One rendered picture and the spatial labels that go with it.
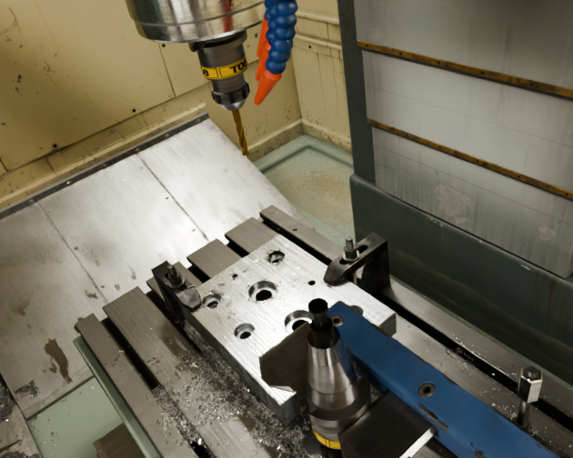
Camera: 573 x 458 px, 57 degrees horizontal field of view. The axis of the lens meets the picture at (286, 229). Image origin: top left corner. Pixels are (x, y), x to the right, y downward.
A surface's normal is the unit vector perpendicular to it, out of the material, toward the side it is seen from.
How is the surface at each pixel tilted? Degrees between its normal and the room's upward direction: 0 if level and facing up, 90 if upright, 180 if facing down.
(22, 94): 90
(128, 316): 0
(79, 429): 0
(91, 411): 0
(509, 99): 92
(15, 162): 91
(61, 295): 24
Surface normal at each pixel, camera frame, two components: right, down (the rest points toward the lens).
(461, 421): -0.16, -0.77
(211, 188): 0.11, -0.54
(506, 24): -0.77, 0.51
